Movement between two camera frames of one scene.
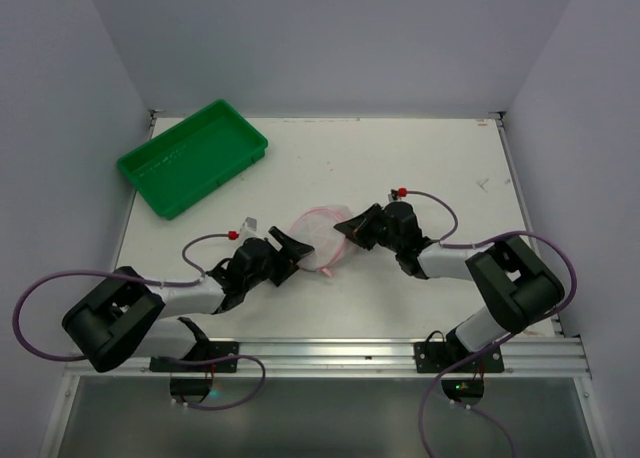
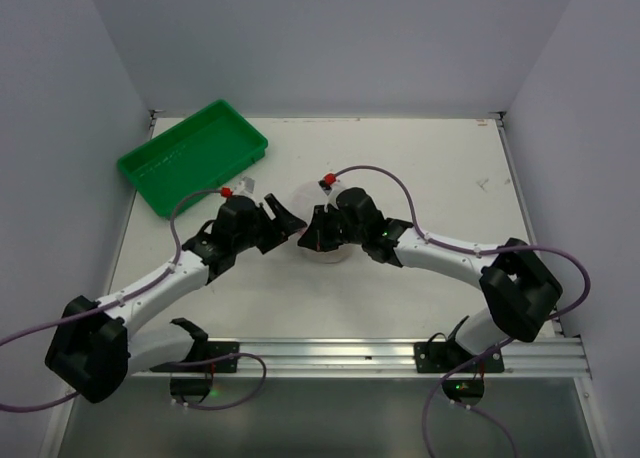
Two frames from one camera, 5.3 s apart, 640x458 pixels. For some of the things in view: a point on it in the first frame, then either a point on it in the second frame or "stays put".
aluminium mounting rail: x=358 y=357 stays put
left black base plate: x=191 y=375 stays put
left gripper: x=280 y=257 -> x=267 y=229
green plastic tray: x=177 y=168 stays put
